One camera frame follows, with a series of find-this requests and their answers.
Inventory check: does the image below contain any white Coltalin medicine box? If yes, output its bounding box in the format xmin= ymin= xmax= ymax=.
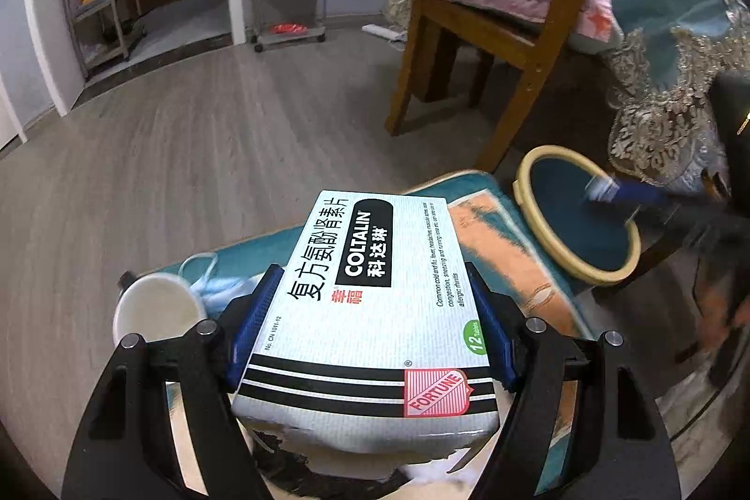
xmin=232 ymin=190 xmax=500 ymax=480

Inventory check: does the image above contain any teal trash bin cream rim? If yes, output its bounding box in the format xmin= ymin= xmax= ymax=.
xmin=512 ymin=145 xmax=641 ymax=285

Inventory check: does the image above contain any black mug white inside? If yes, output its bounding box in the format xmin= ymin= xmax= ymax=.
xmin=112 ymin=271 xmax=207 ymax=344

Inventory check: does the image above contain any black silver crumpled bag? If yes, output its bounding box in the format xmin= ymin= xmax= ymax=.
xmin=250 ymin=427 xmax=412 ymax=500

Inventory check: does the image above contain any teal lace tablecloth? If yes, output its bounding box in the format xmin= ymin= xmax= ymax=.
xmin=570 ymin=0 xmax=749 ymax=194

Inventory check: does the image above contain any blue face mask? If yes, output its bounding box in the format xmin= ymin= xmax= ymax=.
xmin=177 ymin=253 xmax=262 ymax=319

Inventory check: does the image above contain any wooden chair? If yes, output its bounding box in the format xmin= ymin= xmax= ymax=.
xmin=385 ymin=0 xmax=584 ymax=172

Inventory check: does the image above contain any white power strip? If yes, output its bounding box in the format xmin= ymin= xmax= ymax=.
xmin=361 ymin=24 xmax=405 ymax=42

